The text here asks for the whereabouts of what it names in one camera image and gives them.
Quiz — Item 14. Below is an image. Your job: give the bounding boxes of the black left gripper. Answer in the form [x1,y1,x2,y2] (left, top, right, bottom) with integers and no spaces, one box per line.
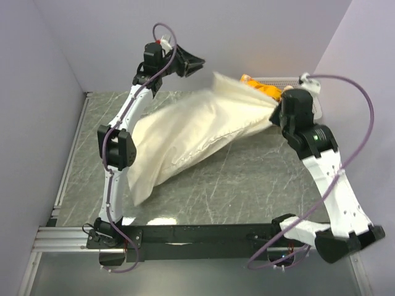
[157,44,204,78]

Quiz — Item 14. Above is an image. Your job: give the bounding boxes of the cream satin pillowcase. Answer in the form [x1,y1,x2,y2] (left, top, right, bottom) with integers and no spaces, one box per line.
[128,73,279,205]

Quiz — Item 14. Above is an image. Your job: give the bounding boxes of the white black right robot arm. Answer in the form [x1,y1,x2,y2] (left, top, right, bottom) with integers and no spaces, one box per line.
[270,88,386,263]

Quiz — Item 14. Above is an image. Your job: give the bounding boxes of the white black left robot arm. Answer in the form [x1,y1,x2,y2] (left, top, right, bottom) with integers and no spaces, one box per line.
[90,41,205,248]

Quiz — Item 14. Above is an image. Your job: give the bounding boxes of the yellow cloth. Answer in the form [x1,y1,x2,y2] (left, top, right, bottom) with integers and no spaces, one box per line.
[246,80,282,102]

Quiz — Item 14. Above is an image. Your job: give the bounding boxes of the white plastic basket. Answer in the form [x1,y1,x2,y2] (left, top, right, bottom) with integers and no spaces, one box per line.
[252,76,323,120]

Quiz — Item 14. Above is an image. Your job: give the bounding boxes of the white orange patterned cloth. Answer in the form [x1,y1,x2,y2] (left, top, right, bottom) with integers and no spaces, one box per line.
[240,74,293,90]

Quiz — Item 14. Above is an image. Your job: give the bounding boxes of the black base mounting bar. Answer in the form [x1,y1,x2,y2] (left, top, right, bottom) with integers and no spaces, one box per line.
[86,221,306,268]

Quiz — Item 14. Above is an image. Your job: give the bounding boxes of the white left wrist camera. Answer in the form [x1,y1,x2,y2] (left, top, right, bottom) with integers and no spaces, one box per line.
[156,35,173,54]

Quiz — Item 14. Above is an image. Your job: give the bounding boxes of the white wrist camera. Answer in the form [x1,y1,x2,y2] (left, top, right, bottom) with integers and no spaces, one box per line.
[299,73,321,97]
[156,35,173,54]

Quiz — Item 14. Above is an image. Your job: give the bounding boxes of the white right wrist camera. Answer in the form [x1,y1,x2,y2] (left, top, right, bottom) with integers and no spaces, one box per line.
[299,73,321,97]

